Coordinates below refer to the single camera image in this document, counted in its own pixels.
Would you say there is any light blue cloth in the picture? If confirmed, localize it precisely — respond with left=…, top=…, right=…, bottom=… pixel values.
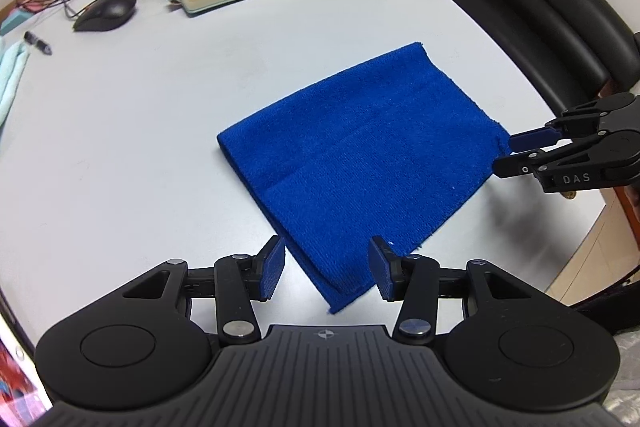
left=0, top=37, right=31, bottom=128

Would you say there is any black pen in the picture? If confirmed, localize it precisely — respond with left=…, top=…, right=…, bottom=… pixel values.
left=23, top=31, right=53, bottom=56

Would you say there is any red printed object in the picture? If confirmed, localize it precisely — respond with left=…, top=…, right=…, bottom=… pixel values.
left=0, top=337, right=52, bottom=427

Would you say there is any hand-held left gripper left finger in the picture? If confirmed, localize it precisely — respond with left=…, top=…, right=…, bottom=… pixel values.
left=122, top=235, right=287, bottom=343

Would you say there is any black computer mouse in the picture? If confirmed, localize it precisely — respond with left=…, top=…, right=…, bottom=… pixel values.
left=73, top=0, right=137, bottom=32

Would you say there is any cardboard box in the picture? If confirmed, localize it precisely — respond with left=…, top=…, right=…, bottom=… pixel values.
left=0, top=0, right=47, bottom=36

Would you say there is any blue towel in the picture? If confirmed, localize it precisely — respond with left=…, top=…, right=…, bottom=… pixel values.
left=216, top=42, right=512, bottom=315

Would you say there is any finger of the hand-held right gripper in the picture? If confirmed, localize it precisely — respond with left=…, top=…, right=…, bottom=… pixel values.
left=508, top=93, right=637, bottom=153
left=492, top=131, right=609, bottom=194

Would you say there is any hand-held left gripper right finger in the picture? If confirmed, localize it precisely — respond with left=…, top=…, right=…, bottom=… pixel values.
left=368, top=236, right=539, bottom=344

